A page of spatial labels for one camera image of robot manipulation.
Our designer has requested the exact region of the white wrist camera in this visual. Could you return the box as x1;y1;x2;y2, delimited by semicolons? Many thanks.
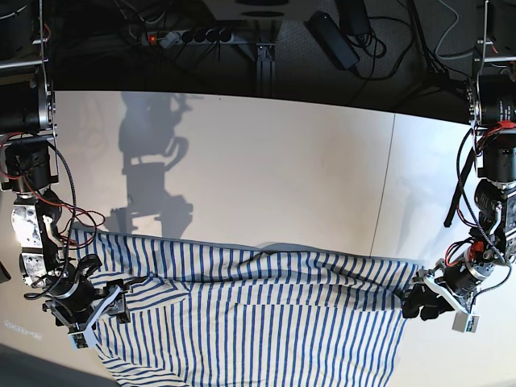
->
452;311;480;333
68;323;98;349

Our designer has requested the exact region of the aluminium frame post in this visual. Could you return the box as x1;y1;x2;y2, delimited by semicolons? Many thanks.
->
254;20;277;98

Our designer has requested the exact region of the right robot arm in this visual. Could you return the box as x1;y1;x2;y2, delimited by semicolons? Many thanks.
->
1;1;144;348

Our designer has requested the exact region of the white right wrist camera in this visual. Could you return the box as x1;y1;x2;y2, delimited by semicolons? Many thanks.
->
68;323;98;349

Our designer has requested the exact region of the dark object at left edge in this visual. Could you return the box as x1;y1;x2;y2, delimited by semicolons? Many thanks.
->
0;262;11;284

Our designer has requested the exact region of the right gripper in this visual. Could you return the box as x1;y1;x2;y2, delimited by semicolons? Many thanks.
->
42;256;147;329

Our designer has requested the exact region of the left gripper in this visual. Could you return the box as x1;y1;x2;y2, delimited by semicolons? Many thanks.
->
402;259;495;321

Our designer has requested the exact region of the black tripod stand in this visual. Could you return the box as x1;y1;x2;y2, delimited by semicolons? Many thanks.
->
399;1;470;105

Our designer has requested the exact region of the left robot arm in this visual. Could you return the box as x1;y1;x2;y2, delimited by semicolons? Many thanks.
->
402;1;515;332

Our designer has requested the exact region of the blue white striped T-shirt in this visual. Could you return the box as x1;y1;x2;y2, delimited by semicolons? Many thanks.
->
73;228;418;386

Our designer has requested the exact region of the black power strip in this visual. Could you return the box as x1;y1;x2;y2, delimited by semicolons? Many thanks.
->
139;28;237;49

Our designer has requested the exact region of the black power adapter brick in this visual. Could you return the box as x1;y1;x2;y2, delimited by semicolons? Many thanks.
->
305;11;360;71

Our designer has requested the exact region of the white cable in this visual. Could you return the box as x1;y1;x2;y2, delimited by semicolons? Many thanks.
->
435;0;485;61

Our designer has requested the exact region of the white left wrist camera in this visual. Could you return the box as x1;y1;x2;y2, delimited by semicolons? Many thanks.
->
452;311;480;333

